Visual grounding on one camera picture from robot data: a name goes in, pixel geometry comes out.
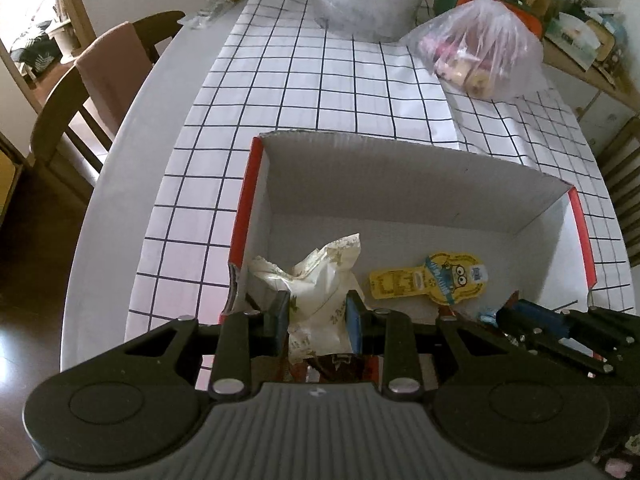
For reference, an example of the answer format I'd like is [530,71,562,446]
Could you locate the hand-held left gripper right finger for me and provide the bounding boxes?
[346,290,508,397]

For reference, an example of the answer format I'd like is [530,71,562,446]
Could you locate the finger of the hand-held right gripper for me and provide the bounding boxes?
[515,332,618,378]
[497,299,576,338]

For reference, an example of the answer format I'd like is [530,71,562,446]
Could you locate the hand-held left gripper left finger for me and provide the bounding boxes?
[122,291,292,396]

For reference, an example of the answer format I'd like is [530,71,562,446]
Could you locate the dark brown snack packet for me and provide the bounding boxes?
[287,352,386,383]

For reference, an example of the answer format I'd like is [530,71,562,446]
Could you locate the cream snack packet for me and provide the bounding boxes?
[250,232,366,363]

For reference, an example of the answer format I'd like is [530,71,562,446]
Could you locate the yellow cartoon snack packet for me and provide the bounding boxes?
[369,252,488,307]

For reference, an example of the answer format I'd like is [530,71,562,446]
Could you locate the red cardboard box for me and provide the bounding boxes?
[217,130,598,361]

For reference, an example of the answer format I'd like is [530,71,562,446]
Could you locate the plastic bag of snacks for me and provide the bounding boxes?
[405,0,545,101]

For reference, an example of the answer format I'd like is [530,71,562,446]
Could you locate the wooden slatted chair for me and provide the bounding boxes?
[597,115,640,261]

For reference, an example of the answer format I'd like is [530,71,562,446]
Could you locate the white cabinet wooden top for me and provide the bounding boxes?
[542,35,640,161]

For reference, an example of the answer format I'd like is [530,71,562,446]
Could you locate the black-checked white tablecloth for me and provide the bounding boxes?
[127,0,640,341]

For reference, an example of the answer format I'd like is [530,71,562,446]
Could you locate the green and white tissue box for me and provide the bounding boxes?
[545,10,601,68]

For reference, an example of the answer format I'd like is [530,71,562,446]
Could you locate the yellow box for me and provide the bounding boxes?
[585,17,628,63]

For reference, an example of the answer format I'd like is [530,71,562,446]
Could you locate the pink cloth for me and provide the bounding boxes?
[75,21,153,136]

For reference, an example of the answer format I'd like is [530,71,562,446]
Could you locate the wooden chair with cloth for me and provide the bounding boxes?
[30,10,186,181]

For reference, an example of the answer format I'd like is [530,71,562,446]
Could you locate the small clear wrappers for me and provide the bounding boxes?
[195,0,251,28]

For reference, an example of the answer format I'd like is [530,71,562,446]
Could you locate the large clear plastic bag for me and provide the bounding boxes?
[307,0,448,43]

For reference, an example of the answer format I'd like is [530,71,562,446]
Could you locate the white plant stand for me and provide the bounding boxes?
[47,20,81,58]

